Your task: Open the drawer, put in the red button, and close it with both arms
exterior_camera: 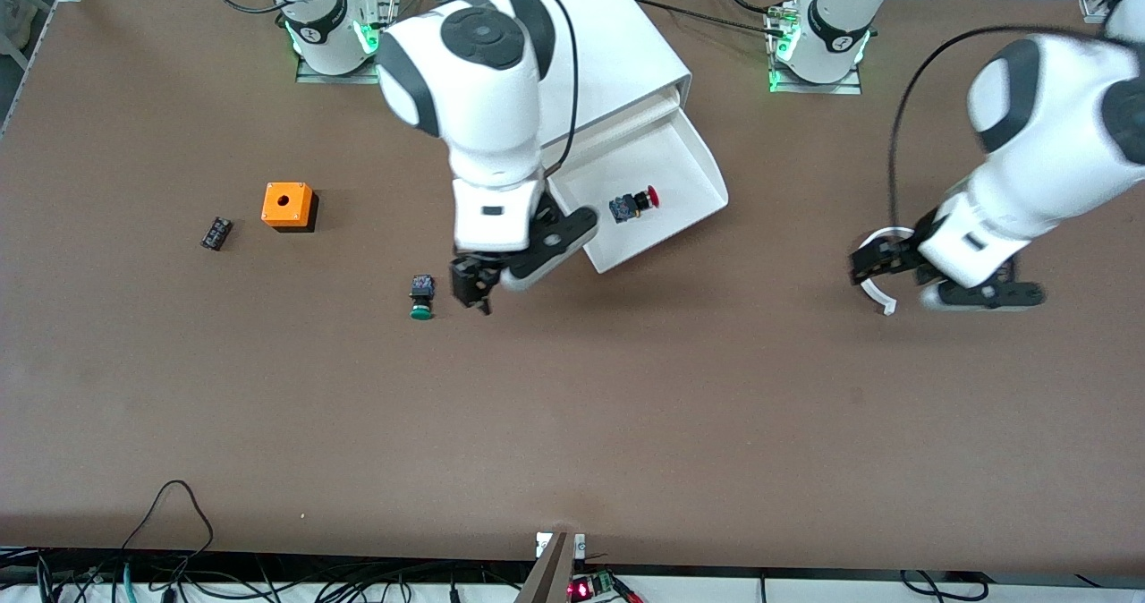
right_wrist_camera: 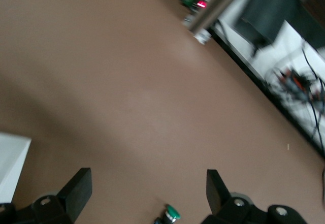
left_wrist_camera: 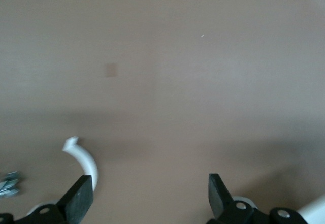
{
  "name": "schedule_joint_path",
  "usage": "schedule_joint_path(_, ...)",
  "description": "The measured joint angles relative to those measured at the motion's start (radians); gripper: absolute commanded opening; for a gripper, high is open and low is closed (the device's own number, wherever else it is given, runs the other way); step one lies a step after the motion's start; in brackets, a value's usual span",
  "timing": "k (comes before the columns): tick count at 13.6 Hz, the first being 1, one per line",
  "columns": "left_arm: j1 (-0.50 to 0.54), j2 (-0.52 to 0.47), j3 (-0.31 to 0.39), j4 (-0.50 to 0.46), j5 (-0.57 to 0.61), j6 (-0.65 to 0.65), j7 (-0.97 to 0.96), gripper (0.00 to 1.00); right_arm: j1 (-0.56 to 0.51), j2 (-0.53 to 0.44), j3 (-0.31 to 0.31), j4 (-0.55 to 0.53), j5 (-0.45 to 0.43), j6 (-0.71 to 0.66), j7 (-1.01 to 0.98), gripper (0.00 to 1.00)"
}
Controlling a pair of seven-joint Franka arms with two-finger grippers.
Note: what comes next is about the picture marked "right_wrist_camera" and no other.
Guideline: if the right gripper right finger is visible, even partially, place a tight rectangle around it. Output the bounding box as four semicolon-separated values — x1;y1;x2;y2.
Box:
203;169;267;224

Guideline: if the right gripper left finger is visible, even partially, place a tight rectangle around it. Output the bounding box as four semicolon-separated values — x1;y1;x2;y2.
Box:
17;167;92;224

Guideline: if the white plastic drawer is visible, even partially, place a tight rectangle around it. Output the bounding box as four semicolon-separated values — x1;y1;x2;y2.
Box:
0;132;32;205

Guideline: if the green push button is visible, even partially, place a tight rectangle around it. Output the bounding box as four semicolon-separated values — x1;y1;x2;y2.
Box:
154;203;182;224

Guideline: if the dark grey equipment case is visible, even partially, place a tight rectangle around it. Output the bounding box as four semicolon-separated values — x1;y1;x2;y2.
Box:
232;0;325;50

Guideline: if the circuit board red display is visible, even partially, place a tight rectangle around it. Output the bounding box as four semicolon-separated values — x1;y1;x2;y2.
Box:
180;0;210;13

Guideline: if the tangled cable bundle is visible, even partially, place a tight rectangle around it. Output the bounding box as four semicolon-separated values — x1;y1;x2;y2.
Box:
264;41;325;148

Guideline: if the white pole mount bracket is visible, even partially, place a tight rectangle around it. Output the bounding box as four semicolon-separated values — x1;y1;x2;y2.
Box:
193;28;212;45

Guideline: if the grey metal camera pole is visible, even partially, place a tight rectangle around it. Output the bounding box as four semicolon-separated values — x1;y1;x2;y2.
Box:
187;0;257;33

